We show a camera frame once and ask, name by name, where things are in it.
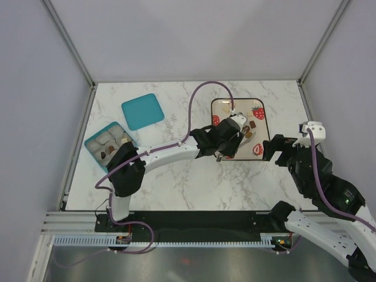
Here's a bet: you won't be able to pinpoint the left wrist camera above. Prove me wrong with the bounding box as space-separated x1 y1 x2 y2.
230 113 248 131

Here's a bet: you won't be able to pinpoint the teal chocolate box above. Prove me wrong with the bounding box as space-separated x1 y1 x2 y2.
84 122 136 173

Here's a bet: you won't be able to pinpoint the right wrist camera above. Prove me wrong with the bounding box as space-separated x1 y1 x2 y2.
292 121 326 147

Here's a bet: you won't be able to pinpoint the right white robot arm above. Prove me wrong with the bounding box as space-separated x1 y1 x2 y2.
263 130 375 281

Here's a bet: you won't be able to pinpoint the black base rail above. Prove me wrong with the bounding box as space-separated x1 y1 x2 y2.
95 211 288 243

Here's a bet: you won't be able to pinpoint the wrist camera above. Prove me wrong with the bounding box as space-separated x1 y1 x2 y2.
292 121 326 147
230 113 248 131

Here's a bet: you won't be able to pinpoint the metal serving tongs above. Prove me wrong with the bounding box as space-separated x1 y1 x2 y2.
214 132 257 162

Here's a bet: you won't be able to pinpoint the teal box lid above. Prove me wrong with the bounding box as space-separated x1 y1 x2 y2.
121 93 165 131

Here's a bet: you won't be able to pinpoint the strawberry pattern tray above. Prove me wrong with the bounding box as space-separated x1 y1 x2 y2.
211 98 270 161

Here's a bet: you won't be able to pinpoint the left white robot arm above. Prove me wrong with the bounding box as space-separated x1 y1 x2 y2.
106 114 247 231

